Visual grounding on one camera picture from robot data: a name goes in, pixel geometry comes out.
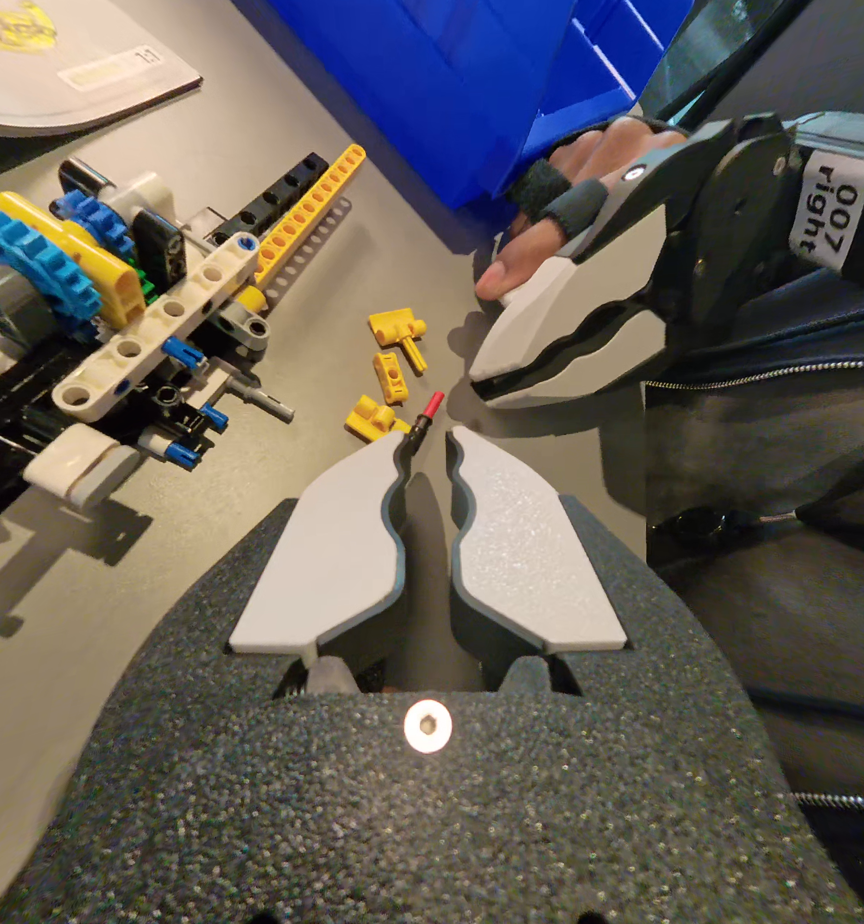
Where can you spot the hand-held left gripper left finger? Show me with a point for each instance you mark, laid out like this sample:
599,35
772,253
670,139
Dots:
338,563

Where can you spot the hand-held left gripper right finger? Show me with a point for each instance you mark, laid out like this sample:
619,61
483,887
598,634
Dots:
526,563

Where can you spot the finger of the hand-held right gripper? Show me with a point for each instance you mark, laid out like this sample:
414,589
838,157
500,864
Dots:
605,361
569,303

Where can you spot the yellow lego connector piece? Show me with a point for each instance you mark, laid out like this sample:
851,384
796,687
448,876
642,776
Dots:
371,419

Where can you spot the red and black lego pin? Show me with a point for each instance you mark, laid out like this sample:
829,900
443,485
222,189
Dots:
426,419

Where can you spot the yellow lego connector with axle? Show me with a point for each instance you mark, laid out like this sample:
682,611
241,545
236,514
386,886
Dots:
392,328

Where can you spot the small yellow lego beam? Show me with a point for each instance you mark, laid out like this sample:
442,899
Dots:
390,379

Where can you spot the lego vehicle model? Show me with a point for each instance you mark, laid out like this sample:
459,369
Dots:
150,310

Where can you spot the person's right hand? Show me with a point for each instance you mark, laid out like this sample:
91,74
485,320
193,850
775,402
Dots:
518,260

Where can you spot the row of blue bins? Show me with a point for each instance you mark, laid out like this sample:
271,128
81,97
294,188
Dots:
619,58

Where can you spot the large blue storage bin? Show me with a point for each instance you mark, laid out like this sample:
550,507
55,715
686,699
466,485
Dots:
417,86

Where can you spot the open instruction booklet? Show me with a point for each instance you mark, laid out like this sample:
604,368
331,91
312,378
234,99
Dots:
64,65

